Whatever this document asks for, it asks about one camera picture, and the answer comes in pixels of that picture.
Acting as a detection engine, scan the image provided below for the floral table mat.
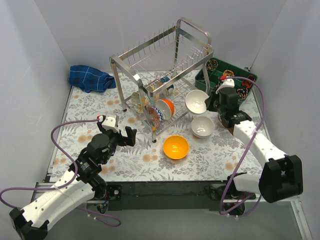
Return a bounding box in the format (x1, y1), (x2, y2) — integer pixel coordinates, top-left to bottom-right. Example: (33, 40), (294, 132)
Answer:
(48, 69), (280, 183)

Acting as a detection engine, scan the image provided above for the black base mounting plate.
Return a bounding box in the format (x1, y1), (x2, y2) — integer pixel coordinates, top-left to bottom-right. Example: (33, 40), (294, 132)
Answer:
(86, 180), (247, 216)

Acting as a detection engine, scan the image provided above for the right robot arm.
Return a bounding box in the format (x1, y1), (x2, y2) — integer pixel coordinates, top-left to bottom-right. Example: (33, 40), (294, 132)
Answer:
(205, 87), (303, 203)

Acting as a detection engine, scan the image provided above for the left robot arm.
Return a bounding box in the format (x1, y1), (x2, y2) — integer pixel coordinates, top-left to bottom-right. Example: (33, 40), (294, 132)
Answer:
(9, 122), (137, 240)

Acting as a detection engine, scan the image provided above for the rolled dark floral sock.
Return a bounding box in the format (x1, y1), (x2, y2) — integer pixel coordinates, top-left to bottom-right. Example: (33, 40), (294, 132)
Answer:
(206, 58), (219, 72)

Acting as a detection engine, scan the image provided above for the blue plaid cloth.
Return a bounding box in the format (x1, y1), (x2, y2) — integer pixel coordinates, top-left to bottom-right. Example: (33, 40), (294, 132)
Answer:
(67, 65), (116, 93)

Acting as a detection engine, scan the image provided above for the green compartment tray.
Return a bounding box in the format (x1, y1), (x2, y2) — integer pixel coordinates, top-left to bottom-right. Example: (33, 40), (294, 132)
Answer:
(207, 57), (258, 105)

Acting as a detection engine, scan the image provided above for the rolled yellow sock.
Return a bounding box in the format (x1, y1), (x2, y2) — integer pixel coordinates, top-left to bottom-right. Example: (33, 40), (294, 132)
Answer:
(223, 69), (235, 77)

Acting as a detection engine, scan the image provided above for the steel two-tier dish rack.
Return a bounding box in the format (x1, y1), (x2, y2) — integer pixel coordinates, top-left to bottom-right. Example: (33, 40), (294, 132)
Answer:
(109, 17), (214, 143)

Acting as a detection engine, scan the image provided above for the purple cable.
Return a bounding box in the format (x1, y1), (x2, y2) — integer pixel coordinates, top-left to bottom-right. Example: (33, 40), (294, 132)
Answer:
(0, 118), (122, 228)
(218, 76), (265, 218)

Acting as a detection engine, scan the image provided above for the rolled orange black sock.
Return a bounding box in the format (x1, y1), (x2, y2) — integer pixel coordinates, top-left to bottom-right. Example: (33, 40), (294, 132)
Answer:
(242, 74), (256, 89)

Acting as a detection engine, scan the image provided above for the orange and white bowl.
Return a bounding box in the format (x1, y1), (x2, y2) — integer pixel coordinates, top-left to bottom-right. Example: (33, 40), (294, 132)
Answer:
(155, 99), (175, 121)

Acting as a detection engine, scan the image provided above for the plain white ribbed bowl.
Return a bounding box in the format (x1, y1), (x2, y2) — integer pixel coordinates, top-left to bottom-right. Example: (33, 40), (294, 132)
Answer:
(191, 116), (215, 139)

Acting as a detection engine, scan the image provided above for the red patterned bowl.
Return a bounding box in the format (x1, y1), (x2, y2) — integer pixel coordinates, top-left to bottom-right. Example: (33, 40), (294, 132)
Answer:
(147, 106), (161, 129)

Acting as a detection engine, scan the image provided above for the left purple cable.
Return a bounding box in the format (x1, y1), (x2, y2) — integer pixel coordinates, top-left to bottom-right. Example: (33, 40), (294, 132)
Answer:
(0, 118), (122, 228)

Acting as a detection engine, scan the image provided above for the rolled brown patterned sock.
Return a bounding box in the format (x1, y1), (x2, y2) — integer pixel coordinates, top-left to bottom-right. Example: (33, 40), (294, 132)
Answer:
(236, 88), (249, 101)

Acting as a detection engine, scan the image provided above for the cream floral bowl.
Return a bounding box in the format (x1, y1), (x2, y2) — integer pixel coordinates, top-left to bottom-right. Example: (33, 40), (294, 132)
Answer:
(131, 91), (160, 114)

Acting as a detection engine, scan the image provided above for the dark teal bowl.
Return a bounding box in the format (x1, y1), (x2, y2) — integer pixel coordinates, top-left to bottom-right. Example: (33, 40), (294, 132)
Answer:
(160, 76), (174, 96)

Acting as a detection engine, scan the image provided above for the yellow bowl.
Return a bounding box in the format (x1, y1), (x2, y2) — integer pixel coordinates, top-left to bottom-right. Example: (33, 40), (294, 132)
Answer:
(163, 135), (190, 160)

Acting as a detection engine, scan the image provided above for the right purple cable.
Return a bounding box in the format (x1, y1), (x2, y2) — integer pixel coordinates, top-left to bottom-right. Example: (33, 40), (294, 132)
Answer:
(218, 76), (265, 218)

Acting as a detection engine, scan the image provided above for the white grey-rimmed bowl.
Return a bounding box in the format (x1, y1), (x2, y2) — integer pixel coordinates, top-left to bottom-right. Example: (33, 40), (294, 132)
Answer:
(185, 89), (209, 115)

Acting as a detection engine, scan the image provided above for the blue zigzag patterned bowl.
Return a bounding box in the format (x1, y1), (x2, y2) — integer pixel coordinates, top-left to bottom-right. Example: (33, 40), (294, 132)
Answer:
(149, 106), (164, 123)

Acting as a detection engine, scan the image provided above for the aluminium frame rail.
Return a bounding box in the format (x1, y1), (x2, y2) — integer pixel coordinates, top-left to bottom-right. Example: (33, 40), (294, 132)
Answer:
(31, 182), (312, 240)

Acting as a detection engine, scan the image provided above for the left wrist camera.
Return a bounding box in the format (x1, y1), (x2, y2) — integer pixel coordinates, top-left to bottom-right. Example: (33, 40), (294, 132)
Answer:
(98, 114), (120, 133)

